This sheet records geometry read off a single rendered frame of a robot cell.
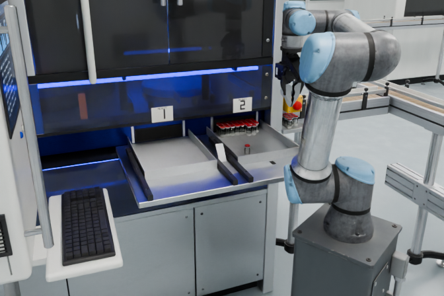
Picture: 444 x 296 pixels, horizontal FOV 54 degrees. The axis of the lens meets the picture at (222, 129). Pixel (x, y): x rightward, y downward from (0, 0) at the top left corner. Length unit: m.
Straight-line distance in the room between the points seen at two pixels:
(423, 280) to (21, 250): 2.05
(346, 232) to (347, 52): 0.58
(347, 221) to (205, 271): 0.95
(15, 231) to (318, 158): 0.79
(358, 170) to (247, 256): 1.02
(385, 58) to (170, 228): 1.22
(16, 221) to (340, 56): 0.86
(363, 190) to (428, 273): 1.45
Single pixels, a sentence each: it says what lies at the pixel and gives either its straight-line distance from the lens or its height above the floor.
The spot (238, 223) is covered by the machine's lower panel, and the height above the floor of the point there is 0.45.
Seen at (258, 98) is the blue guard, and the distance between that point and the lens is 1.83.
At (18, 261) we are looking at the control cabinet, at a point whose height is 0.86.
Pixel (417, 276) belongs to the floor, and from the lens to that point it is 2.68.
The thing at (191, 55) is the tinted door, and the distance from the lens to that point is 1.69.
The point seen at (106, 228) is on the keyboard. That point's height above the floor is 0.83.
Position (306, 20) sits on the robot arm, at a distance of 1.39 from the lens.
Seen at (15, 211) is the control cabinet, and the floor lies 1.01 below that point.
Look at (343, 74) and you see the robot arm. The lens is 1.03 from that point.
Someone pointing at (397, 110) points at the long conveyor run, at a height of 0.88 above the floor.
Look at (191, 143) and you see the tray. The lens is 1.78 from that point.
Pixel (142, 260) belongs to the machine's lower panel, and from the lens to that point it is 1.99.
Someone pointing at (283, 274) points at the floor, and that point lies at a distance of 2.49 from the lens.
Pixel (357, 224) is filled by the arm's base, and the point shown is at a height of 0.84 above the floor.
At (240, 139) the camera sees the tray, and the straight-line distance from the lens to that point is 1.82.
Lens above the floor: 1.56
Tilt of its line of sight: 21 degrees down
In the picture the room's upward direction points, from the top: straight up
